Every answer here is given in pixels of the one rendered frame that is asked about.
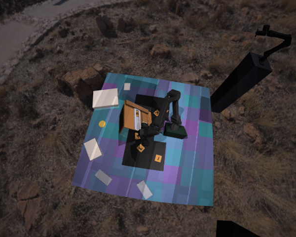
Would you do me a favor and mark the yellow flat disc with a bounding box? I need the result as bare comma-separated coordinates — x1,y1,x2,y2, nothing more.
99,120,106,128

